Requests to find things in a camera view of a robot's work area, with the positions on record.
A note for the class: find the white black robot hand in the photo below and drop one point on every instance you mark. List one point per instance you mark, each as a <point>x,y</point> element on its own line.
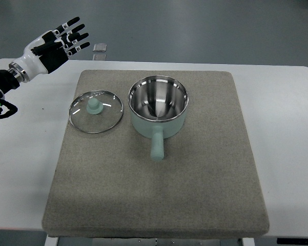
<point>53,48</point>

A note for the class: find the glass lid with green knob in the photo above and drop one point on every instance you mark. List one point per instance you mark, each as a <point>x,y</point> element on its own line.
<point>96,111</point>

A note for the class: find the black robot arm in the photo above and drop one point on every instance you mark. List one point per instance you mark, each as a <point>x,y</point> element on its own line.
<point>10,80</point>

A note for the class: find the lower metal floor plate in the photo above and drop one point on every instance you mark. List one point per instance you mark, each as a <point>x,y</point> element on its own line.
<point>99,57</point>

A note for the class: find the metal floor plate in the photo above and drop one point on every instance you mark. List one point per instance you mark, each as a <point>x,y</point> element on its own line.
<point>99,57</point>
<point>100,47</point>

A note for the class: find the upper metal floor plate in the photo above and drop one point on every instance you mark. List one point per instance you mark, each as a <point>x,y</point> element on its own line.
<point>100,47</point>

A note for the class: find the mint green saucepan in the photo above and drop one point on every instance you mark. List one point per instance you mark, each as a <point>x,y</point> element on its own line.
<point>158,106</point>

